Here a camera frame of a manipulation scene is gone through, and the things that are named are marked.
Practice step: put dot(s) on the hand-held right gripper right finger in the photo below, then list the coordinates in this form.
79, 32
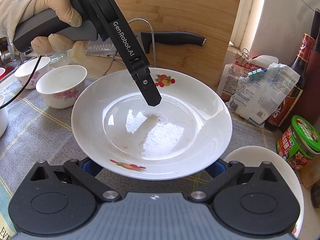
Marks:
216, 168

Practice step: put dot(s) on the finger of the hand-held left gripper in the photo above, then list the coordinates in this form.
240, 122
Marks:
148, 90

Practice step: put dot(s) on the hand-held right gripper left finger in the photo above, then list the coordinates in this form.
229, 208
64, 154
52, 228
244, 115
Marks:
90, 167

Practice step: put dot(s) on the white fruit-print plate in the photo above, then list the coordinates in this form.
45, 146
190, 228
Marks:
250, 153
150, 130

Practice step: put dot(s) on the white floral bowl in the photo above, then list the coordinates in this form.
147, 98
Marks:
60, 85
3, 117
25, 72

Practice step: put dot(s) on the person's left hand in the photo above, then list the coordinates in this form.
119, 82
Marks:
30, 2

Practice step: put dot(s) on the grey blue checked cloth mat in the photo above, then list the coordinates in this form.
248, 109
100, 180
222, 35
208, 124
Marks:
37, 135

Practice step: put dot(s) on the bamboo cutting board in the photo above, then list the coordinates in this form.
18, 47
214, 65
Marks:
187, 10

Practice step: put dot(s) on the red and white packet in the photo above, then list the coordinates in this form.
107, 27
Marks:
226, 82

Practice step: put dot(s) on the white printed plastic bag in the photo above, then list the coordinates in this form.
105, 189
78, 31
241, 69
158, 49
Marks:
262, 100

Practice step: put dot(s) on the green-lid sauce jar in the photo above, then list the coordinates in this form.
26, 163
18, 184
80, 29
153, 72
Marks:
300, 140

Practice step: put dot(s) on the metal binder clip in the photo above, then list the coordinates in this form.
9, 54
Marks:
242, 56

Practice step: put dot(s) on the teal binder clip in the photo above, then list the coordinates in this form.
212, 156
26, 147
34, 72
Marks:
256, 74

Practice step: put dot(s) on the stainless steel sink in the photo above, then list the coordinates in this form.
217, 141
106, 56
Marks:
7, 60

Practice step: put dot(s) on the white folded bag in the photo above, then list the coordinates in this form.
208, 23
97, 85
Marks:
262, 61

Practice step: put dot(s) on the red plastic basin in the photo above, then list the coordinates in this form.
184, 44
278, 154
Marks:
2, 72

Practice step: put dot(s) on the dark soy sauce bottle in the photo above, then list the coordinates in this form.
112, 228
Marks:
302, 62

